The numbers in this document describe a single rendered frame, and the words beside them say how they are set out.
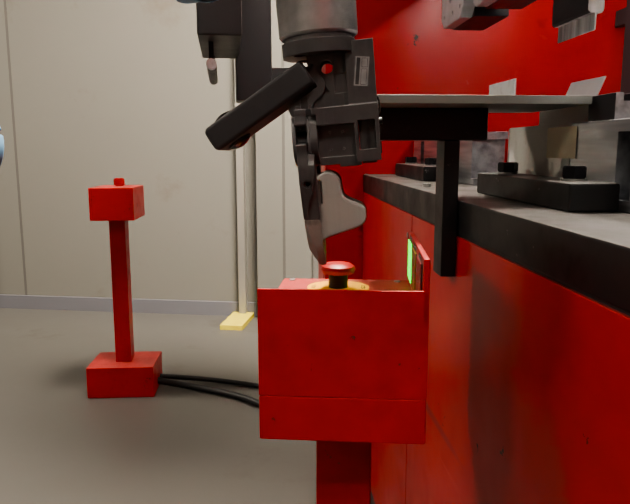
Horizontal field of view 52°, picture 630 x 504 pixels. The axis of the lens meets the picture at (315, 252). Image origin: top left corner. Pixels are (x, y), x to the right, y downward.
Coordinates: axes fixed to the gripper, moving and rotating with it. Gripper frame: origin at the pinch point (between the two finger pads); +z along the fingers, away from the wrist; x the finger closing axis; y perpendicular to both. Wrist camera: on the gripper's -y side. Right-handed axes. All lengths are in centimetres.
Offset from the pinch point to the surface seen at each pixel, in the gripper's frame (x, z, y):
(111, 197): 164, 0, -87
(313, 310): -5.0, 4.7, -0.2
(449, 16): 67, -33, 24
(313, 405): -5.0, 14.1, -1.0
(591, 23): 19.9, -22.3, 33.9
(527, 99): 13.8, -13.7, 24.6
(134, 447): 124, 78, -74
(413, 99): 12.0, -14.8, 11.6
